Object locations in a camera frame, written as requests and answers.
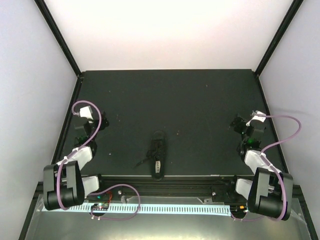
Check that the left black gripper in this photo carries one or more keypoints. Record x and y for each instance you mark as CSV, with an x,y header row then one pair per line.
x,y
105,123

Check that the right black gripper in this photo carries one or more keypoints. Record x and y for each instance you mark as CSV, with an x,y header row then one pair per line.
x,y
238,128

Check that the black shoelace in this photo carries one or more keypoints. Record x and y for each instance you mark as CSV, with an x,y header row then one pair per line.
x,y
145,160

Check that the black sneaker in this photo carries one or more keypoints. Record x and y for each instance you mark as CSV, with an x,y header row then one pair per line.
x,y
158,168

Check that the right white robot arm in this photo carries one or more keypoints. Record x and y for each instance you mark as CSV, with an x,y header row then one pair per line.
x,y
270,191

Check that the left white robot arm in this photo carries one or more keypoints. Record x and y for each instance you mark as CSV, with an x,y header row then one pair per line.
x,y
63,184

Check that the left small circuit board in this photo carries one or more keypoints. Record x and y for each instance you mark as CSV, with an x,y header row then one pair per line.
x,y
100,206

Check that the small circuit board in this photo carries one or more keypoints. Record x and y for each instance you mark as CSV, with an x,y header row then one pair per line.
x,y
239,208
100,206

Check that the right small circuit board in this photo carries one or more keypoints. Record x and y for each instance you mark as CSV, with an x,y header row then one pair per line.
x,y
239,208

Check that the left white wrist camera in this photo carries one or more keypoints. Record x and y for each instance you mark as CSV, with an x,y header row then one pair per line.
x,y
86,112

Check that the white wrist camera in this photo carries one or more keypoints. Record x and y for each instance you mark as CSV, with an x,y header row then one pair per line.
x,y
86,112
256,116

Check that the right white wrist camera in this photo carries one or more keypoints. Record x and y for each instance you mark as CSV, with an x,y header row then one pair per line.
x,y
256,116

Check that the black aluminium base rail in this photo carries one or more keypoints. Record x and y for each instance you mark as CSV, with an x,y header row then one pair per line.
x,y
214,187

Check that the white slotted cable duct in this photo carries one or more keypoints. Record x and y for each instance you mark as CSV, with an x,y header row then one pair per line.
x,y
161,209

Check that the right black frame post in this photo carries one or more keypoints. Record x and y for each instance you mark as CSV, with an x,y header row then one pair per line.
x,y
280,32

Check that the black frame post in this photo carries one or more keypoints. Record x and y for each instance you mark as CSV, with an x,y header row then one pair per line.
x,y
50,21
280,32

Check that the left black frame post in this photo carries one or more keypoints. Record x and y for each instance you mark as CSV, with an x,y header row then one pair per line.
x,y
50,21

